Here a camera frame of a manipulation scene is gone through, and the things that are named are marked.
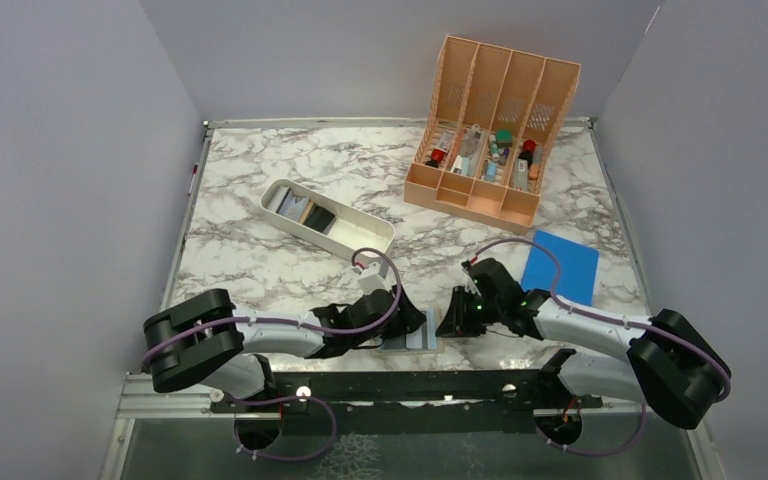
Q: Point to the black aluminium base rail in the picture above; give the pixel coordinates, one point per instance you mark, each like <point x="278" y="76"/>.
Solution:
<point x="380" y="403"/>

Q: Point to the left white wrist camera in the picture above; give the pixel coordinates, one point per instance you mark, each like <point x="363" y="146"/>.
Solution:
<point x="373" y="277"/>

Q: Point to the peach plastic desk organizer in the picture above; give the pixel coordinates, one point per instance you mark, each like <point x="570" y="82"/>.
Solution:
<point x="480" y="88"/>

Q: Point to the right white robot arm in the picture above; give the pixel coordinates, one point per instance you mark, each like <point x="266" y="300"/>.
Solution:
<point x="659" y="361"/>

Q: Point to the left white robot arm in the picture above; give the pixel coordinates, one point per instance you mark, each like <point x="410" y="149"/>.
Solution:
<point x="204" y="341"/>

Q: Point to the thin white credit card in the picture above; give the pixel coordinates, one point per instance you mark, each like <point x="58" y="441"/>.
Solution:
<point x="431" y="323"/>

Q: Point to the red capped bottle right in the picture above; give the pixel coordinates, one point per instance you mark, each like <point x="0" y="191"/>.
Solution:
<point x="527" y="153"/>

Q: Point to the green capped bottle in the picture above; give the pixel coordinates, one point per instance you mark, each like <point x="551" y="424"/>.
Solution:
<point x="504" y="138"/>

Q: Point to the orange marker pen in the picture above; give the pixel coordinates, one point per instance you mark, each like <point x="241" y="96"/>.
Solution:
<point x="535" y="164"/>

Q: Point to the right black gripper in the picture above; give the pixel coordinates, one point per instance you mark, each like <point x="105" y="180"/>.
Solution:
<point x="456" y="322"/>

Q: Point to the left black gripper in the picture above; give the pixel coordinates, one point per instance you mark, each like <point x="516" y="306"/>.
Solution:
<point x="407" y="319"/>

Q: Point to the red capped black bottle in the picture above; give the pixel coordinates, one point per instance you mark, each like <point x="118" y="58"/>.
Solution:
<point x="437" y="158"/>

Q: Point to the stack of cards in tray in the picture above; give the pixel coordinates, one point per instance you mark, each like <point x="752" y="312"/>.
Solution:
<point x="301" y="209"/>

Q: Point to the white oblong plastic tray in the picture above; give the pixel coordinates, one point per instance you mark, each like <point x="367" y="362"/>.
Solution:
<point x="352" y="230"/>

